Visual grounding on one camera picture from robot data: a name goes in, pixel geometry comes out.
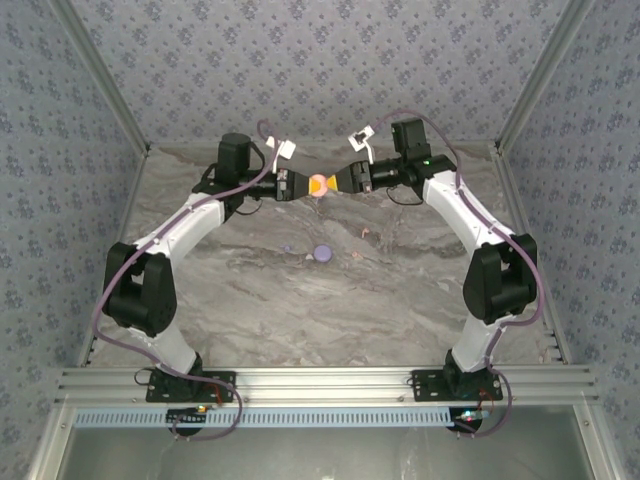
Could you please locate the pink earbud charging case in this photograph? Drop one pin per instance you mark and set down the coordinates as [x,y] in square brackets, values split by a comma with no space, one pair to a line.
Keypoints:
[322,186]

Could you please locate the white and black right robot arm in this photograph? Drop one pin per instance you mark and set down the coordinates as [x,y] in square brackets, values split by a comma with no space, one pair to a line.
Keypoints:
[465,210]

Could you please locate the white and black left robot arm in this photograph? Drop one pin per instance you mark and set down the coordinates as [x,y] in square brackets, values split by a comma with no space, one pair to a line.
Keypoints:
[172,231]

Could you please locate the black controller board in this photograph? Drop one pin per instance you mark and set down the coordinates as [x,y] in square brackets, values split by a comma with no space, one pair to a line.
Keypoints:
[186,419]
[467,422]

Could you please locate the grey metal lower panel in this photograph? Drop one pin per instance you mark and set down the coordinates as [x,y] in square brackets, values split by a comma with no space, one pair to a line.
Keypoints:
[325,455]

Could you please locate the aluminium lower strut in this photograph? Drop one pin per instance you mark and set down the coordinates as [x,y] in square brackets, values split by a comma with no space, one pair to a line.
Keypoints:
[51,442]
[593,442]

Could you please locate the aluminium table side rail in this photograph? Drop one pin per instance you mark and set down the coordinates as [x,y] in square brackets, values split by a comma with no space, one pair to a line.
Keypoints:
[511,195]
[127,200]

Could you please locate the aluminium frame post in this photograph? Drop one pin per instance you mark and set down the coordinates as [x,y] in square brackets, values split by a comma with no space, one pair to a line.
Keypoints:
[542,75]
[102,75]

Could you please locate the aluminium mounting rail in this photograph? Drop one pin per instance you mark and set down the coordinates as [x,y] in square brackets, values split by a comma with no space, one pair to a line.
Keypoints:
[325,385]

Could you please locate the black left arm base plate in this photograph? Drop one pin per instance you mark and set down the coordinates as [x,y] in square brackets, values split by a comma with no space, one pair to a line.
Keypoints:
[220,387]

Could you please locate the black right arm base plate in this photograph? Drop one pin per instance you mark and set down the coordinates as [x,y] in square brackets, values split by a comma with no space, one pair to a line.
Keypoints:
[427,387]

